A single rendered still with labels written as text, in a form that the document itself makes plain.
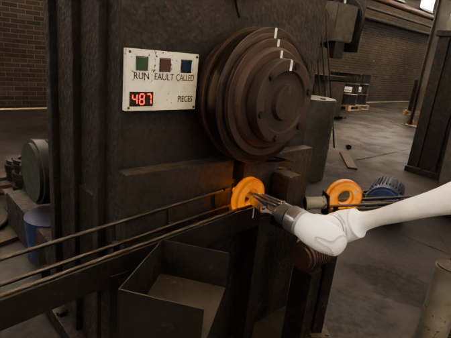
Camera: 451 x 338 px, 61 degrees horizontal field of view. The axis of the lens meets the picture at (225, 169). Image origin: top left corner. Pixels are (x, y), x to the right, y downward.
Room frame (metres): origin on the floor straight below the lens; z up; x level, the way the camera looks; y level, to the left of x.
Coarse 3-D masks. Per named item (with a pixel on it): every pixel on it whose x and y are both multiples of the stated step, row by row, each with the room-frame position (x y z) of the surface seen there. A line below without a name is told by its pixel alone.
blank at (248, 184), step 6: (246, 180) 1.36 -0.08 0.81; (252, 180) 1.36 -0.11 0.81; (258, 180) 1.39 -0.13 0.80; (240, 186) 1.34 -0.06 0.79; (246, 186) 1.34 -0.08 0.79; (252, 186) 1.37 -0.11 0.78; (258, 186) 1.39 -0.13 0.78; (234, 192) 1.33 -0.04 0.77; (240, 192) 1.32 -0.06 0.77; (246, 192) 1.35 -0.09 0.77; (258, 192) 1.40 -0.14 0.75; (234, 198) 1.33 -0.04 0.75; (240, 198) 1.33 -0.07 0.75; (234, 204) 1.32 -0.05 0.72; (240, 204) 1.33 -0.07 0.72; (246, 204) 1.38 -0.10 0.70
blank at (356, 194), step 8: (336, 184) 1.57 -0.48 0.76; (344, 184) 1.57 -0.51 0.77; (352, 184) 1.58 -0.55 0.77; (328, 192) 1.57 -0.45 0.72; (336, 192) 1.57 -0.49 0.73; (352, 192) 1.58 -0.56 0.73; (360, 192) 1.58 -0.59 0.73; (336, 200) 1.57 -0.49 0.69; (352, 200) 1.58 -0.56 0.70; (360, 200) 1.58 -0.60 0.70; (344, 208) 1.57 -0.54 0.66
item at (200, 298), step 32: (160, 256) 0.99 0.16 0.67; (192, 256) 0.98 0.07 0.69; (224, 256) 0.97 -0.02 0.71; (128, 288) 0.79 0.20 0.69; (160, 288) 0.93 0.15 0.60; (192, 288) 0.95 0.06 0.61; (224, 288) 0.96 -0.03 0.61; (128, 320) 0.74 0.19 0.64; (160, 320) 0.73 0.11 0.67; (192, 320) 0.71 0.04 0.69
